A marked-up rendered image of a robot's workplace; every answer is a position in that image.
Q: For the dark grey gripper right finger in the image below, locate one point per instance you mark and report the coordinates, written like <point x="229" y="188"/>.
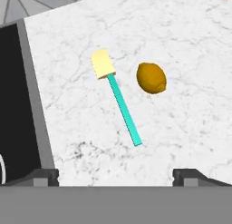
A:
<point x="188" y="176"/>

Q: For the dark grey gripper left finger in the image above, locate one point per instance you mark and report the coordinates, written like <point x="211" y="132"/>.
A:
<point x="42" y="176"/>

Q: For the yellow lemon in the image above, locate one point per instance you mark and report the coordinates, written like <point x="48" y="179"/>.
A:
<point x="151" y="78"/>

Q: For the black hob with grey rim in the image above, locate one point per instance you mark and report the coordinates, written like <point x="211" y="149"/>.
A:
<point x="18" y="103"/>

